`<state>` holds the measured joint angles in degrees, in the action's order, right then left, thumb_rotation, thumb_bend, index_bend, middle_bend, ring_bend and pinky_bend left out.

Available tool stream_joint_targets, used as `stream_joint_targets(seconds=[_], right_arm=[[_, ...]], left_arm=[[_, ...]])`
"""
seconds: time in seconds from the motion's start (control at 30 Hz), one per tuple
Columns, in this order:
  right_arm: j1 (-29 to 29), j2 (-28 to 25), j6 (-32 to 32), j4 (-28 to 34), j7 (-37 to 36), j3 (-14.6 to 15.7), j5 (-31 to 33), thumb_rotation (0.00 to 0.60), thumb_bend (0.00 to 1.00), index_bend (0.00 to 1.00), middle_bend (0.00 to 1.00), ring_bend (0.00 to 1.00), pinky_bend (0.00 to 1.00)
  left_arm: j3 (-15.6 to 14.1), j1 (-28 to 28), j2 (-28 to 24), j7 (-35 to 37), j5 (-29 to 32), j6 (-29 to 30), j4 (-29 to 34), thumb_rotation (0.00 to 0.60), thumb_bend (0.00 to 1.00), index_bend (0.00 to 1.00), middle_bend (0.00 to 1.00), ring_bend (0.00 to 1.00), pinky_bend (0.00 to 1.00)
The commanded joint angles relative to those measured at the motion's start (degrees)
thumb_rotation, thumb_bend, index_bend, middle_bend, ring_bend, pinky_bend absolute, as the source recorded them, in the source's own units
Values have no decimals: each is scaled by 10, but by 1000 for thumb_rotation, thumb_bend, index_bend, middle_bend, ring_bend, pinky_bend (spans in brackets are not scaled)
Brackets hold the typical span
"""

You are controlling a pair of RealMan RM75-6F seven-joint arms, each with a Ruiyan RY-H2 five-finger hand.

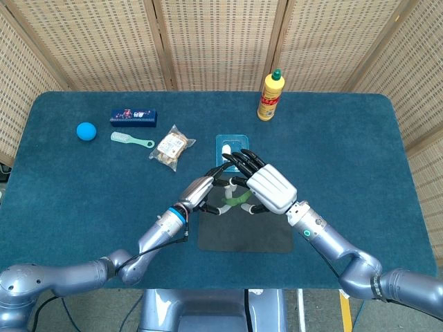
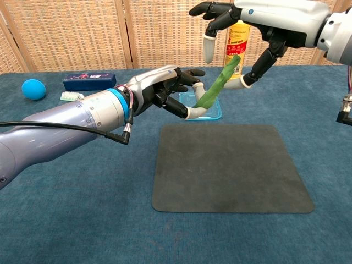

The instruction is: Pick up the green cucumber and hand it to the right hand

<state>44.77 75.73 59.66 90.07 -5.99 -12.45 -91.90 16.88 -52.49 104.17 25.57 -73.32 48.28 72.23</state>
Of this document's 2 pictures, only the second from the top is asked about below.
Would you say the blue transparent plastic lid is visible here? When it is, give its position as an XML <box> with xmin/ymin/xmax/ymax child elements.
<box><xmin>178</xmin><ymin>91</ymin><xmax>223</xmax><ymax>121</ymax></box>

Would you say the blue ball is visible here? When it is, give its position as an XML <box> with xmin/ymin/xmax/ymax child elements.
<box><xmin>21</xmin><ymin>79</ymin><xmax>47</xmax><ymax>101</ymax></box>

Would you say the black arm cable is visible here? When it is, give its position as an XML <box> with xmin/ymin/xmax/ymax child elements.
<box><xmin>0</xmin><ymin>111</ymin><xmax>135</xmax><ymax>145</ymax></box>
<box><xmin>335</xmin><ymin>92</ymin><xmax>352</xmax><ymax>128</ymax></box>

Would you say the green rubbery toy strip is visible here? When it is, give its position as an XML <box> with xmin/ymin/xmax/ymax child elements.
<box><xmin>193</xmin><ymin>54</ymin><xmax>242</xmax><ymax>108</ymax></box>

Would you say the pink wrist wire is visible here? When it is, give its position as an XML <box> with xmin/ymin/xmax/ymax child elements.
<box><xmin>346</xmin><ymin>65</ymin><xmax>352</xmax><ymax>96</ymax></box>
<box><xmin>114</xmin><ymin>84</ymin><xmax>136</xmax><ymax>112</ymax></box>

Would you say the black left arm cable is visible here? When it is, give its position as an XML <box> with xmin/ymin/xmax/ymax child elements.
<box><xmin>0</xmin><ymin>111</ymin><xmax>135</xmax><ymax>145</ymax></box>

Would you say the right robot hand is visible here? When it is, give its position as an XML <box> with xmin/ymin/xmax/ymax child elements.
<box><xmin>188</xmin><ymin>0</ymin><xmax>331</xmax><ymax>90</ymax></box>

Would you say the blue table cloth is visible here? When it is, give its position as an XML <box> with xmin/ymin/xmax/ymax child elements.
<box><xmin>0</xmin><ymin>64</ymin><xmax>352</xmax><ymax>264</ymax></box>

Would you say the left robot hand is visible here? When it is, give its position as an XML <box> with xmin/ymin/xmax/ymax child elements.
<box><xmin>125</xmin><ymin>65</ymin><xmax>207</xmax><ymax>121</ymax></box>

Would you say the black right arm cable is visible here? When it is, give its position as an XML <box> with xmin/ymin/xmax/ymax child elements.
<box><xmin>335</xmin><ymin>92</ymin><xmax>352</xmax><ymax>128</ymax></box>

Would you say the dark grey square mat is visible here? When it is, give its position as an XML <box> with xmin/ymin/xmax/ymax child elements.
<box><xmin>151</xmin><ymin>124</ymin><xmax>315</xmax><ymax>214</ymax></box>

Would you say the pink left wrist wire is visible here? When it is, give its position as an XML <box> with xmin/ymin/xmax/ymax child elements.
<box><xmin>114</xmin><ymin>84</ymin><xmax>136</xmax><ymax>112</ymax></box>

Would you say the pink right wrist wire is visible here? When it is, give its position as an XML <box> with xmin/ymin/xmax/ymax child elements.
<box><xmin>346</xmin><ymin>65</ymin><xmax>352</xmax><ymax>96</ymax></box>

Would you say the light green brush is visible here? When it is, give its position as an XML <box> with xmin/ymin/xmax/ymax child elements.
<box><xmin>59</xmin><ymin>91</ymin><xmax>85</xmax><ymax>102</ymax></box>

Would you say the yellow bottle green cap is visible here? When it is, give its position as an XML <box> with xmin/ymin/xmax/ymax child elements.
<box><xmin>223</xmin><ymin>20</ymin><xmax>252</xmax><ymax>84</ymax></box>

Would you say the dark blue rectangular box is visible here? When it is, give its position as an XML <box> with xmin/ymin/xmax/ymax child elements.
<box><xmin>63</xmin><ymin>71</ymin><xmax>117</xmax><ymax>92</ymax></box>

